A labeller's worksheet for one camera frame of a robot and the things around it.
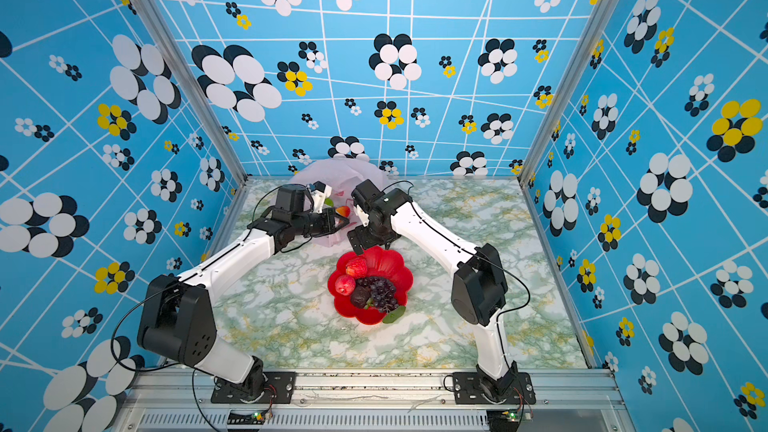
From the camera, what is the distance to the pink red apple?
0.86 m

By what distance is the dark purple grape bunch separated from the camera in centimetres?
83

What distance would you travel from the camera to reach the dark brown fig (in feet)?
2.80
